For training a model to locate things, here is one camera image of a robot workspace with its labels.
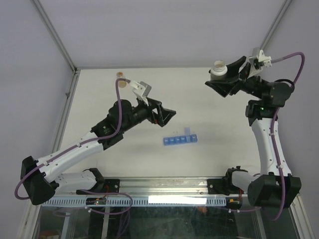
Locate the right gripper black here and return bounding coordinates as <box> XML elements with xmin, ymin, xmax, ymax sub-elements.
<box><xmin>206</xmin><ymin>56</ymin><xmax>269</xmax><ymax>101</ymax></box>

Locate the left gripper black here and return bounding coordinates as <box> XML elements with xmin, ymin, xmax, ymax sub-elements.
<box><xmin>120</xmin><ymin>96</ymin><xmax>176</xmax><ymax>133</ymax></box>

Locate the white pill bottle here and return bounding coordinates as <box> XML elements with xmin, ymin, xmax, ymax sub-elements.
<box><xmin>209</xmin><ymin>60</ymin><xmax>228</xmax><ymax>81</ymax></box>

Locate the blue weekly pill organizer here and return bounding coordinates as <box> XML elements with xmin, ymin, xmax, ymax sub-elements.
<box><xmin>162</xmin><ymin>127</ymin><xmax>198</xmax><ymax>146</ymax></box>

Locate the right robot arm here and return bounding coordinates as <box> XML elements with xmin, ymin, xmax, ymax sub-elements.
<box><xmin>205</xmin><ymin>56</ymin><xmax>302</xmax><ymax>209</ymax></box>

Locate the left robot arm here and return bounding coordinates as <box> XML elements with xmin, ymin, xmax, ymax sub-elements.
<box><xmin>19</xmin><ymin>98</ymin><xmax>176</xmax><ymax>205</ymax></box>

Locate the amber pill bottle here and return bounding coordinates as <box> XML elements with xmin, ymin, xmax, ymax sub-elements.
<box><xmin>116</xmin><ymin>72</ymin><xmax>127</xmax><ymax>88</ymax></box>

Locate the small status circuit board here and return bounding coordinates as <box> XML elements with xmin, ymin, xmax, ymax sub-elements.
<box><xmin>86</xmin><ymin>197</ymin><xmax>108</xmax><ymax>205</ymax></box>

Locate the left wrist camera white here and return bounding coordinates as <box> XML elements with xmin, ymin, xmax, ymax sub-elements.
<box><xmin>129</xmin><ymin>80</ymin><xmax>152</xmax><ymax>106</ymax></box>

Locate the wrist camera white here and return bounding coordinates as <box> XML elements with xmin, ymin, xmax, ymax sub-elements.
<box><xmin>129</xmin><ymin>80</ymin><xmax>152</xmax><ymax>106</ymax></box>
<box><xmin>249</xmin><ymin>47</ymin><xmax>272</xmax><ymax>77</ymax></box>

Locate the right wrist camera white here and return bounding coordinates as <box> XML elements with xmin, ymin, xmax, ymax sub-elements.
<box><xmin>249</xmin><ymin>47</ymin><xmax>272</xmax><ymax>77</ymax></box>

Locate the aluminium mounting rail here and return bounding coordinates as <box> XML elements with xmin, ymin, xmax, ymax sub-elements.
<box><xmin>55</xmin><ymin>177</ymin><xmax>220</xmax><ymax>197</ymax></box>

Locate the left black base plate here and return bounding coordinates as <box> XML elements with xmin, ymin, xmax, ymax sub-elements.
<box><xmin>87</xmin><ymin>178</ymin><xmax>120</xmax><ymax>194</ymax></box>

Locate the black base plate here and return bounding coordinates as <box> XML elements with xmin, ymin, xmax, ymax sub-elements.
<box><xmin>87</xmin><ymin>178</ymin><xmax>120</xmax><ymax>194</ymax></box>
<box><xmin>207</xmin><ymin>178</ymin><xmax>240</xmax><ymax>196</ymax></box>

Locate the slotted grey cable duct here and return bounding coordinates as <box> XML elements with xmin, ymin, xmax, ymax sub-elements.
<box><xmin>42</xmin><ymin>196</ymin><xmax>226</xmax><ymax>207</ymax></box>

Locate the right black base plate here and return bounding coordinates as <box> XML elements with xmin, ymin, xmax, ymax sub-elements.
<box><xmin>207</xmin><ymin>178</ymin><xmax>240</xmax><ymax>196</ymax></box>

